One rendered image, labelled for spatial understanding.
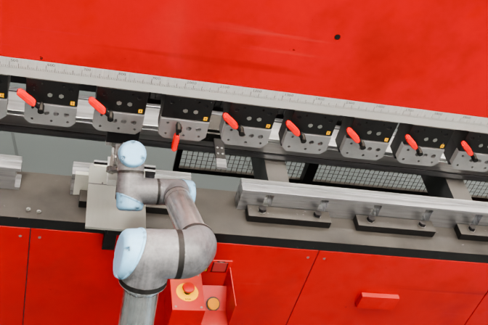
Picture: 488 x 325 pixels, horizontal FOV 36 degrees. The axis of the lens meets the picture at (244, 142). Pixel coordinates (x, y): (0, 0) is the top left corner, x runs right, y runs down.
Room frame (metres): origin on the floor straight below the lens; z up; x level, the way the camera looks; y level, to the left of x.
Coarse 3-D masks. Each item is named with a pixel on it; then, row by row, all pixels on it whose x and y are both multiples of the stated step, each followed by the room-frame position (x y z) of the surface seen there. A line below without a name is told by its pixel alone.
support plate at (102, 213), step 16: (96, 176) 1.73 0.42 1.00; (96, 192) 1.66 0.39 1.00; (112, 192) 1.68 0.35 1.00; (96, 208) 1.60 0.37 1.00; (112, 208) 1.62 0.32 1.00; (144, 208) 1.66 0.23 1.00; (96, 224) 1.53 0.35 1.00; (112, 224) 1.55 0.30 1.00; (128, 224) 1.57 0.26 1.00; (144, 224) 1.59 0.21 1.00
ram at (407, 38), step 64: (0, 0) 1.66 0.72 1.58; (64, 0) 1.71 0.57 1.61; (128, 0) 1.76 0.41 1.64; (192, 0) 1.81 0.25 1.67; (256, 0) 1.86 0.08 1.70; (320, 0) 1.91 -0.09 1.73; (384, 0) 1.96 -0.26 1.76; (448, 0) 2.02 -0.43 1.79; (64, 64) 1.71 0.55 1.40; (128, 64) 1.76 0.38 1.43; (192, 64) 1.82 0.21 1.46; (256, 64) 1.87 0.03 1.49; (320, 64) 1.93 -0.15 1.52; (384, 64) 1.98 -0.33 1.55; (448, 64) 2.04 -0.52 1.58
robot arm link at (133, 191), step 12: (120, 180) 1.51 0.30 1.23; (132, 180) 1.51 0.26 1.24; (144, 180) 1.54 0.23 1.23; (156, 180) 1.55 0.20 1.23; (120, 192) 1.49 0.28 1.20; (132, 192) 1.49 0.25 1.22; (144, 192) 1.50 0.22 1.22; (156, 192) 1.52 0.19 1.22; (120, 204) 1.47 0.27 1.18; (132, 204) 1.47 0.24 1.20; (144, 204) 1.50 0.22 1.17
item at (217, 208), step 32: (0, 192) 1.66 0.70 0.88; (32, 192) 1.70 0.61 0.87; (64, 192) 1.74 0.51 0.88; (224, 192) 1.97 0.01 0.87; (0, 224) 1.56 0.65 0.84; (32, 224) 1.59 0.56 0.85; (64, 224) 1.62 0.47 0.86; (160, 224) 1.73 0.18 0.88; (224, 224) 1.82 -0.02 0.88; (256, 224) 1.86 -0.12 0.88; (352, 224) 2.01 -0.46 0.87; (416, 256) 1.99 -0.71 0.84; (448, 256) 2.02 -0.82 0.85; (480, 256) 2.06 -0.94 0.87
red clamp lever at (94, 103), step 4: (92, 100) 1.70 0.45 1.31; (96, 100) 1.72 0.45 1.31; (92, 104) 1.70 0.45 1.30; (96, 104) 1.70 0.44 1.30; (100, 104) 1.72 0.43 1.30; (96, 108) 1.70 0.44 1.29; (100, 108) 1.71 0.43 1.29; (104, 108) 1.72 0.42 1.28; (100, 112) 1.71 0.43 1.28; (104, 112) 1.71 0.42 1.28; (108, 112) 1.73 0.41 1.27; (112, 112) 1.74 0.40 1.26; (108, 116) 1.72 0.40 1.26; (112, 116) 1.72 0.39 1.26; (108, 120) 1.71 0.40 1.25; (112, 120) 1.71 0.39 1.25
